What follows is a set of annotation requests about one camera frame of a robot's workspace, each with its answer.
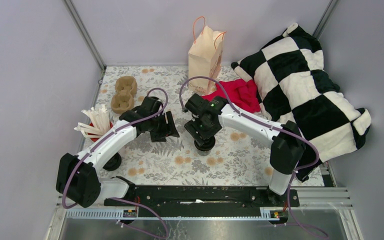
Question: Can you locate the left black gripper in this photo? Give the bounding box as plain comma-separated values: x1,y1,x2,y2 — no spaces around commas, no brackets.
148,110,180,142

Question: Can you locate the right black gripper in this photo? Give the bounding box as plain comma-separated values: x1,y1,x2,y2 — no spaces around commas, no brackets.
184,114,223,147

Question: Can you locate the black cup lid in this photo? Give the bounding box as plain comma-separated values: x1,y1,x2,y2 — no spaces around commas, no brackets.
193,136,216,152

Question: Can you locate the dark translucent coffee cup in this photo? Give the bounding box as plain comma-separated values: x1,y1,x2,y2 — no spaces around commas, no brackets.
196,149,211,156

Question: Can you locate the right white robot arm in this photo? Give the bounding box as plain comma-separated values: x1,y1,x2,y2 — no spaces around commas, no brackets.
184,93,306,206

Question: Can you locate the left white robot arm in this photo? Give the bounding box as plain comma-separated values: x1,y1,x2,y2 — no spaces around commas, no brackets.
55,96,180,208

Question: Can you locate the floral table mat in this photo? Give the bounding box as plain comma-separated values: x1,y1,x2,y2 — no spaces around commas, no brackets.
96,66,274,186

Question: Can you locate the red cloth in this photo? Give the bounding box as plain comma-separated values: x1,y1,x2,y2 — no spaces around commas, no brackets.
219,78,261,113

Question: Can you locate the brown pulp cup carrier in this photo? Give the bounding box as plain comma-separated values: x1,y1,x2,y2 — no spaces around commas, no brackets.
110,76,138,115

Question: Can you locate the beige paper bag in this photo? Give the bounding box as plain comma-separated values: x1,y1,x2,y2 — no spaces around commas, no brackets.
187,16,226,95

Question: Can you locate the red ribbed cup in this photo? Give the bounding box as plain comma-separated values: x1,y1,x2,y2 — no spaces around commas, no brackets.
87,121,114,142

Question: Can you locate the black white checkered blanket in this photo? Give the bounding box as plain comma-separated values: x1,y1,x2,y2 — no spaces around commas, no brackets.
231,23,371,182

